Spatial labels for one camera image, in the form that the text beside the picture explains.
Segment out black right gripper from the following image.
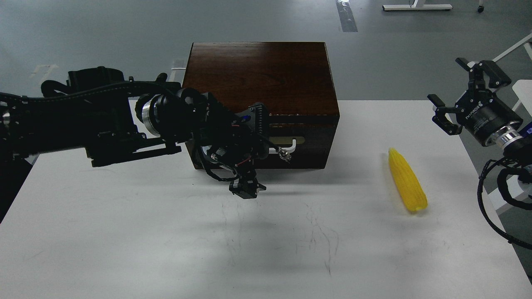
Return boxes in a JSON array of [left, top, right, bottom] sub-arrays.
[[427, 57, 523, 147]]

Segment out grey floor tape strip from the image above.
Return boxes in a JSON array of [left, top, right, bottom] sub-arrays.
[[335, 0, 358, 33]]

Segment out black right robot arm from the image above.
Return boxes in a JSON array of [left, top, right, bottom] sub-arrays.
[[427, 57, 532, 249]]

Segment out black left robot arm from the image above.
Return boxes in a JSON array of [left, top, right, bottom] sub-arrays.
[[1, 66, 293, 219]]

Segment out white wheeled chair base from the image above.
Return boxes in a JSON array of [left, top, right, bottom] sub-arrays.
[[481, 29, 531, 125]]

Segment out yellow corn cob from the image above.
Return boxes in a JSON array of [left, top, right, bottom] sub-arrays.
[[388, 147, 428, 213]]

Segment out white desk base far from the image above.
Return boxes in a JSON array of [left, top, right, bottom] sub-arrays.
[[382, 0, 453, 12]]

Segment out wooden drawer with white handle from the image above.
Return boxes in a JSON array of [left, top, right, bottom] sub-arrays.
[[254, 114, 340, 169]]

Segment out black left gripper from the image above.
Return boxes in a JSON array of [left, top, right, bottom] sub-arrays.
[[195, 102, 292, 199]]

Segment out dark wooden drawer cabinet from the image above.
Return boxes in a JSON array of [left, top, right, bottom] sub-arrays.
[[180, 42, 340, 170]]

